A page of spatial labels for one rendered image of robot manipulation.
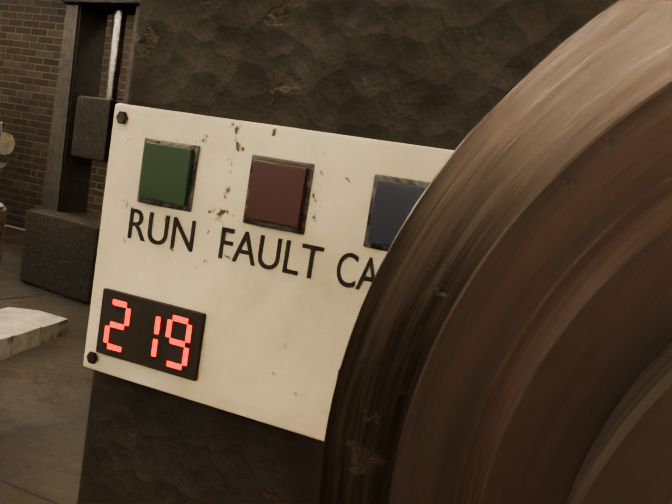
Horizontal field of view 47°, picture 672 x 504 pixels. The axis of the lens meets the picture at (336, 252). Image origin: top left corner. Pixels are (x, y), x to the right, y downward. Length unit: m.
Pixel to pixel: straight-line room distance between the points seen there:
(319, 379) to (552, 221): 0.23
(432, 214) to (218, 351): 0.24
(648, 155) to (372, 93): 0.24
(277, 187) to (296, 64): 0.08
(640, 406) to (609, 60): 0.13
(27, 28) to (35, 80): 0.57
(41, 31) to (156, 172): 8.60
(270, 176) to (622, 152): 0.25
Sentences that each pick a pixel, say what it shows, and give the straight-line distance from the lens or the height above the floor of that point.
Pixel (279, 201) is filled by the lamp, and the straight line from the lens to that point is 0.45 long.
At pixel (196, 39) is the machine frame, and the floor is 1.29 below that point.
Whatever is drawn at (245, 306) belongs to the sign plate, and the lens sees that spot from 0.48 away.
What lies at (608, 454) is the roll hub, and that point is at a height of 1.16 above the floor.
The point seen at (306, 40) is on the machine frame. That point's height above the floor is 1.29.
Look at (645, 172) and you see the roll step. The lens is 0.26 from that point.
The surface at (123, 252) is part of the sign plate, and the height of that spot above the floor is 1.14.
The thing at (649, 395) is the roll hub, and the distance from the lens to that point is 0.20.
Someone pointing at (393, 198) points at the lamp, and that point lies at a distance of 0.43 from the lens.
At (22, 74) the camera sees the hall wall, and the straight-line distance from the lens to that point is 9.20.
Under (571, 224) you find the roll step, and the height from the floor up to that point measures 1.22.
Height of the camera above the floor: 1.22
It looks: 6 degrees down
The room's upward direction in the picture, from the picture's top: 9 degrees clockwise
